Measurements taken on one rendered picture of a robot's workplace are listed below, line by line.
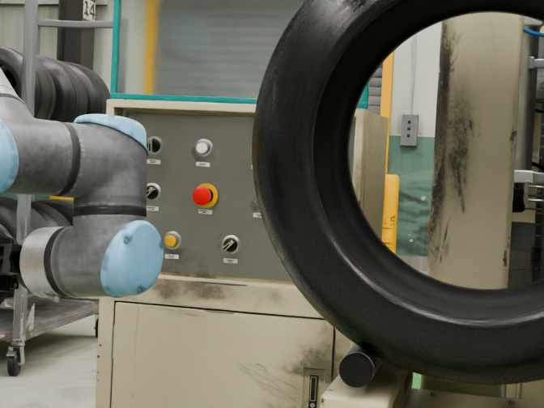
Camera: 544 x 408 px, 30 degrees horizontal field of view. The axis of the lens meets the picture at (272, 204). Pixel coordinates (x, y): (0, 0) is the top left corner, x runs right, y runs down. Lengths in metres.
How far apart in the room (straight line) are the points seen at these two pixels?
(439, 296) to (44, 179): 0.64
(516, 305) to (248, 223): 0.76
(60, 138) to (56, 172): 0.04
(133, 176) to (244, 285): 0.88
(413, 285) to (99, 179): 0.54
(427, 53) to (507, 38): 9.12
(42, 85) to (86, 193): 4.00
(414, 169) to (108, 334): 8.68
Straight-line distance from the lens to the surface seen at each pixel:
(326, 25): 1.27
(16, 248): 1.32
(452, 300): 1.54
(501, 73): 1.66
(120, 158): 1.24
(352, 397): 1.34
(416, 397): 1.62
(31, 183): 1.20
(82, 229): 1.24
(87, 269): 1.24
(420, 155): 10.72
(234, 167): 2.13
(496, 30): 1.66
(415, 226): 10.75
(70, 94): 5.57
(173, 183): 2.17
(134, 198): 1.25
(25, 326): 5.17
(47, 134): 1.20
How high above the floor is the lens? 1.18
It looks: 3 degrees down
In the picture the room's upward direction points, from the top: 3 degrees clockwise
